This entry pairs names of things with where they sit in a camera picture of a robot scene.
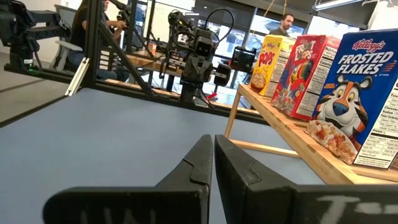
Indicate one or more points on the wooden background table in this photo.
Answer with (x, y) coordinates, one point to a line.
(146, 60)

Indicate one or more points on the wooden slatted shelf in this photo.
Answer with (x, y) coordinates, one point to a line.
(311, 149)

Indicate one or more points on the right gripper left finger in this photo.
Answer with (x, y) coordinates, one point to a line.
(155, 205)

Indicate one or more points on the person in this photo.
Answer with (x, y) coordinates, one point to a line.
(81, 31)
(284, 25)

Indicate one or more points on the blue Frosted Flakes cereal box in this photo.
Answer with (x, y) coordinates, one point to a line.
(357, 93)

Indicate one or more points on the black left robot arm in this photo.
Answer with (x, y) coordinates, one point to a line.
(189, 93)

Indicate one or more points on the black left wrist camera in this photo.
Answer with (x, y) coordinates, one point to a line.
(203, 45)

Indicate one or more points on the grey chair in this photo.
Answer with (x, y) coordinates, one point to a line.
(63, 46)

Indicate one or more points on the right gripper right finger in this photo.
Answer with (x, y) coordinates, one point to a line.
(264, 202)

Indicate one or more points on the black metal table frame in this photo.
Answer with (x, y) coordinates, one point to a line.
(93, 46)

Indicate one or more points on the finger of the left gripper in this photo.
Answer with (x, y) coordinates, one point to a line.
(174, 62)
(222, 74)

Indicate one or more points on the black perforated box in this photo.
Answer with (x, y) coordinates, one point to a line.
(244, 59)

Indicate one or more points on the yellow Corn Pops cereal box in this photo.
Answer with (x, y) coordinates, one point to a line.
(267, 65)

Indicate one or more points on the red Froot Loops cereal box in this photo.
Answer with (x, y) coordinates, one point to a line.
(298, 77)

